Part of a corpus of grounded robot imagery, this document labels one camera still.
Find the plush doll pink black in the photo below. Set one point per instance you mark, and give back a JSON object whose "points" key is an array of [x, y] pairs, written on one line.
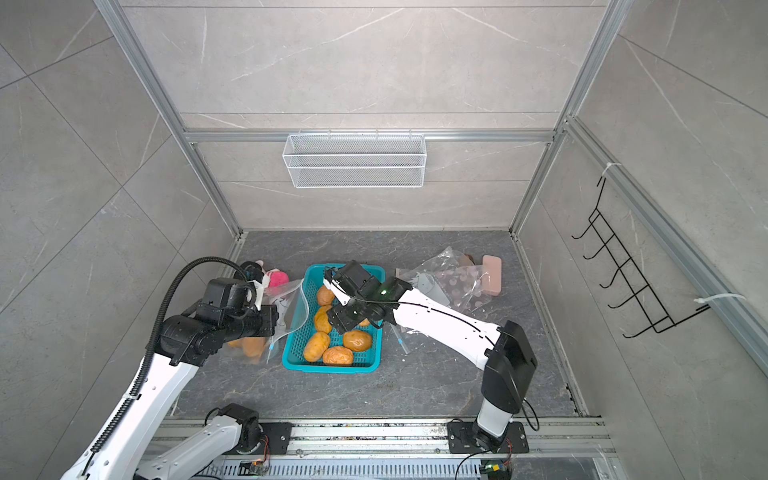
{"points": [[255, 271]]}

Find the wrinkled brown potato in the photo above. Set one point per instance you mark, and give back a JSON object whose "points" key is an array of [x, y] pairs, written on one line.
{"points": [[338, 356]]}

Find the printed clear zipper bag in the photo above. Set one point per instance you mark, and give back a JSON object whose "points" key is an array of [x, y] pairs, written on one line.
{"points": [[451, 278]]}

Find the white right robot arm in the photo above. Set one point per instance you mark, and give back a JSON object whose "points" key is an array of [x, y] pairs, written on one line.
{"points": [[502, 352]]}

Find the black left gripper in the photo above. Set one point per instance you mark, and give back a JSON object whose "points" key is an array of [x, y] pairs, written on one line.
{"points": [[271, 316]]}

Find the round yellow potato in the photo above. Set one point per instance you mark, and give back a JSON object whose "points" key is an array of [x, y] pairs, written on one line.
{"points": [[252, 347]]}

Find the white wire mesh shelf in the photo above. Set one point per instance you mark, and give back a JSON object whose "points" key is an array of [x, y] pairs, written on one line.
{"points": [[355, 160]]}

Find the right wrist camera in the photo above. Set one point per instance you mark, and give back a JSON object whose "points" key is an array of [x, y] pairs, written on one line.
{"points": [[352, 279]]}

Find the teal plastic basket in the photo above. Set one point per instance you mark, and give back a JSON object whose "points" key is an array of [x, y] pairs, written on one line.
{"points": [[293, 358]]}

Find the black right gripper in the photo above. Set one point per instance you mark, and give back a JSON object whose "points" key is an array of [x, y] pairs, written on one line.
{"points": [[340, 317]]}

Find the smooth brown potato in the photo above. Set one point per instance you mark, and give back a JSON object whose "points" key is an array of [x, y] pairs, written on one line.
{"points": [[357, 340]]}

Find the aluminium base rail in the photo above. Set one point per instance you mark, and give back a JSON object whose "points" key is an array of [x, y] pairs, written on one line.
{"points": [[430, 448]]}

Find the black wire hook rack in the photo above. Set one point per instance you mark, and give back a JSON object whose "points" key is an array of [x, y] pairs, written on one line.
{"points": [[656, 317]]}

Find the pink rectangular box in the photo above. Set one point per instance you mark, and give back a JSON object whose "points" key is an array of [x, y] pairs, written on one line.
{"points": [[491, 278]]}

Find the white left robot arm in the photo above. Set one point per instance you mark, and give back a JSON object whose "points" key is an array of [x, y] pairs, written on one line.
{"points": [[118, 452]]}

